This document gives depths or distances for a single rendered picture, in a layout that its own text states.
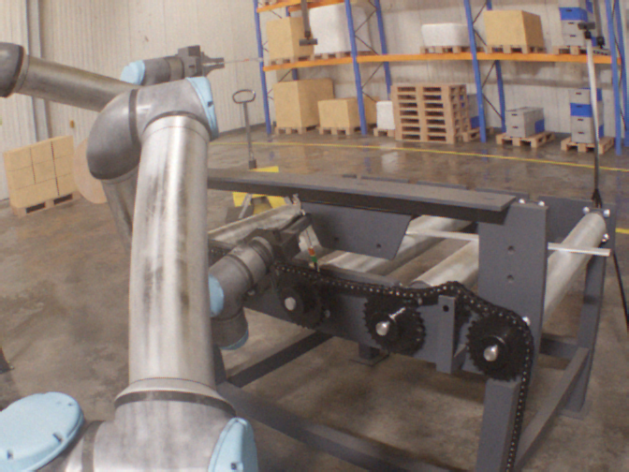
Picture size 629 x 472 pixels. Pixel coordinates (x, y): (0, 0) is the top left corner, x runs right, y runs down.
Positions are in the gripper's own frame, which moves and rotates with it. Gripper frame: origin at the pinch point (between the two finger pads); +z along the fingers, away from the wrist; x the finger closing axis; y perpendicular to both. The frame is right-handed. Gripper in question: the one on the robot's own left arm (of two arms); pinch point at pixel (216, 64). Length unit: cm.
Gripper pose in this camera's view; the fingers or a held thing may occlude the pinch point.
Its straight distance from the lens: 167.9
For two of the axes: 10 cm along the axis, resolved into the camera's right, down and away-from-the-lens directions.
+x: 1.1, 9.6, 2.7
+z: 6.1, -2.8, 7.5
